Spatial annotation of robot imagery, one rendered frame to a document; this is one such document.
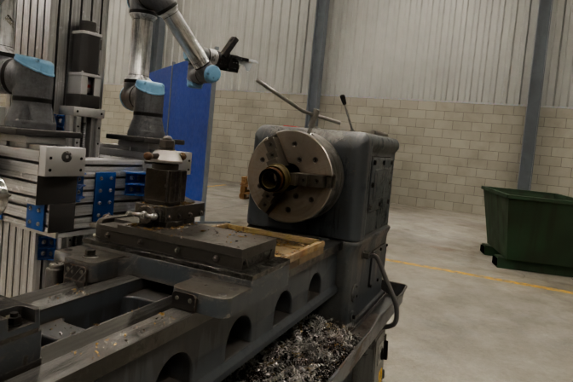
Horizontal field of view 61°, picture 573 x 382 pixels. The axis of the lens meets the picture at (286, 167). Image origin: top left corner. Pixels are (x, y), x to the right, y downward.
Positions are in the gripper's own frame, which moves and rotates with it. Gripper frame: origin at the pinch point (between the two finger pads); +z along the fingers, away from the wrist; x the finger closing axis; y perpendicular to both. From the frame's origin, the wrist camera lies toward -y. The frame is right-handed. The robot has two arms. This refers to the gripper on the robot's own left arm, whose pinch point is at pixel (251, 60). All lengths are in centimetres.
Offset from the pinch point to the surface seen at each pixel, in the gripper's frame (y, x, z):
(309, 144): 27, 90, -29
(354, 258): 65, 99, -7
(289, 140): 27, 83, -33
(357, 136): 22, 91, -9
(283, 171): 35, 94, -41
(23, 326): 47, 144, -120
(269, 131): 27, 61, -26
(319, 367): 84, 125, -41
